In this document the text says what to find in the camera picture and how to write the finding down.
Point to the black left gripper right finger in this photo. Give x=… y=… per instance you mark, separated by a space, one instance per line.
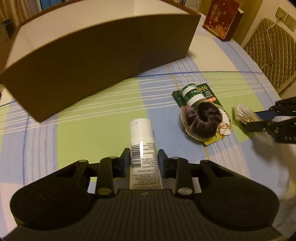
x=178 y=169

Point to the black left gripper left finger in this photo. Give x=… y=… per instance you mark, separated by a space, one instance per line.
x=109 y=168

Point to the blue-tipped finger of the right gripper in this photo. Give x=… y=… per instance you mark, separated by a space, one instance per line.
x=266 y=114

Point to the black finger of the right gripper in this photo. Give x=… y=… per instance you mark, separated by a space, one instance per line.
x=258 y=126

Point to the bag of cotton swabs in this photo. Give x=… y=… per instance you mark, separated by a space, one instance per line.
x=244 y=115

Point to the white cosmetic tube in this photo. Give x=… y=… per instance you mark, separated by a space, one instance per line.
x=144 y=167

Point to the dark brown velvet scrunchie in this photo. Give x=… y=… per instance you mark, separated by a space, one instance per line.
x=201 y=123

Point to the green carded tape pack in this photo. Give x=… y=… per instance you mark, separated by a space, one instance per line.
x=192 y=94

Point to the quilted brown chair cushion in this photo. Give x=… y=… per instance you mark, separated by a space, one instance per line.
x=273 y=49

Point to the large brown cardboard box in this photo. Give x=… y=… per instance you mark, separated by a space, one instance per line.
x=78 y=48

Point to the wall power socket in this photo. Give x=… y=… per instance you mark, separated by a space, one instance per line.
x=287 y=19

